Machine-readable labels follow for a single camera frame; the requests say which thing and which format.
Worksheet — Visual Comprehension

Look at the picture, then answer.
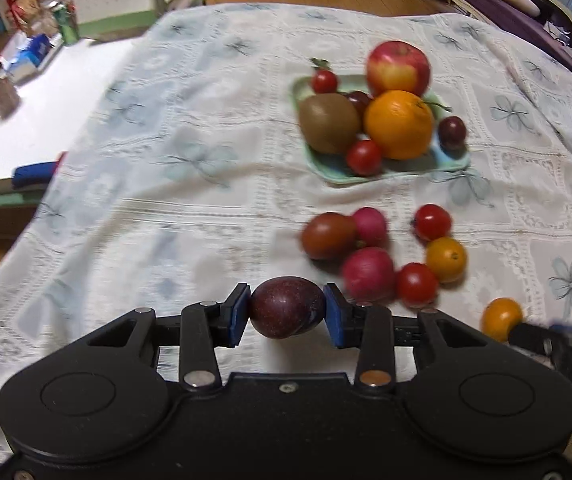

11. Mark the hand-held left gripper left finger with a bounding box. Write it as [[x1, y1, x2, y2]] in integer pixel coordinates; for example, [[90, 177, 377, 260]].
[[73, 283, 252, 392]]

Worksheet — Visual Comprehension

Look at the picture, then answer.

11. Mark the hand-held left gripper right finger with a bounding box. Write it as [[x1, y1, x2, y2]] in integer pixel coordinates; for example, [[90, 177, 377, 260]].
[[322, 283, 491, 395]]

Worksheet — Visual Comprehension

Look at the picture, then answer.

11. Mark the orange cherry tomato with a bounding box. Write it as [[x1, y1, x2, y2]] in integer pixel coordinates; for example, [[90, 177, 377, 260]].
[[425, 236, 468, 284], [482, 297, 524, 344]]

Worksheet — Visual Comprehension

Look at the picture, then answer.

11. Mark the dark purple plum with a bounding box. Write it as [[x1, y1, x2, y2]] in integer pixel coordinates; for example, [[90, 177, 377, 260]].
[[250, 276, 327, 340]]

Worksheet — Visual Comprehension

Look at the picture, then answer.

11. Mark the large red radish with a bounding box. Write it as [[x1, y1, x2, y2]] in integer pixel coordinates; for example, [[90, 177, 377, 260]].
[[342, 246, 397, 304]]

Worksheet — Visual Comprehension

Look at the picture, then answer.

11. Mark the small red radish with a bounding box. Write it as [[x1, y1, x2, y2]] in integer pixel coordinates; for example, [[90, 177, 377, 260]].
[[352, 206, 389, 250]]

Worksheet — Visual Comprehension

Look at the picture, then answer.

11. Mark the dark brown tomato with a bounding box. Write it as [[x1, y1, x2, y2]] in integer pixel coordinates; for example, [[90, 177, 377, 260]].
[[301, 211, 359, 261]]

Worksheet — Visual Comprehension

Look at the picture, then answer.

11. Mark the white lace floral tablecloth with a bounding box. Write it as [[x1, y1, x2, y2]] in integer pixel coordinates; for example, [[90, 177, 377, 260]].
[[0, 2, 572, 467]]

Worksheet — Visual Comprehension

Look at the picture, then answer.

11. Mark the light green plate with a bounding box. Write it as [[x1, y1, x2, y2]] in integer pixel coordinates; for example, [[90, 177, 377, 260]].
[[290, 74, 471, 186]]

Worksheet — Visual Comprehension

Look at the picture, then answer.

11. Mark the brown kiwi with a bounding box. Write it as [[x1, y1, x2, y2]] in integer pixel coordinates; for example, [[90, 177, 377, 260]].
[[298, 92, 363, 155]]

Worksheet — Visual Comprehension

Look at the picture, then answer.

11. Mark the orange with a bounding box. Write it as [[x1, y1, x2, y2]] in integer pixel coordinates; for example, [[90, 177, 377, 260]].
[[364, 89, 435, 161]]

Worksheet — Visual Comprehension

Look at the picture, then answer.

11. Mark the red cherry tomato with stem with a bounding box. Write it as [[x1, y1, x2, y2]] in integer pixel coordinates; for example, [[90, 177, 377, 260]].
[[310, 57, 339, 95]]

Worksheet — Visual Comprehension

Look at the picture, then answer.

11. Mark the green board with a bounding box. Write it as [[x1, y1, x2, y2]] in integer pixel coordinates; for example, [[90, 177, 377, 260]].
[[0, 191, 48, 209]]

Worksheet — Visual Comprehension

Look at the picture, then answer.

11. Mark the red apple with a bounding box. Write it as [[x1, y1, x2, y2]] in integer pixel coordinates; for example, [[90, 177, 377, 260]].
[[366, 40, 432, 99]]

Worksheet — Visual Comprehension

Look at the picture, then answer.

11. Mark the glass jar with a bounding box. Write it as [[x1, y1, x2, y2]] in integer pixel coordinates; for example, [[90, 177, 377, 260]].
[[0, 75, 20, 117]]

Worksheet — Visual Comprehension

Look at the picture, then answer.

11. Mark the purple sofa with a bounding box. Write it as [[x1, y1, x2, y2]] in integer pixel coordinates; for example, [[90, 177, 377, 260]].
[[400, 0, 572, 92]]

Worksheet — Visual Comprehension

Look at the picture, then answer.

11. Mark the blue tissue box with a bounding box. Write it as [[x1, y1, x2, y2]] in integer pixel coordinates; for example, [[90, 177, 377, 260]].
[[2, 34, 53, 86]]

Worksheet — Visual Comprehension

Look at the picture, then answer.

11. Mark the green drink can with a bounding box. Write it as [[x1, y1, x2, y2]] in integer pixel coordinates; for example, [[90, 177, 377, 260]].
[[53, 4, 81, 46]]

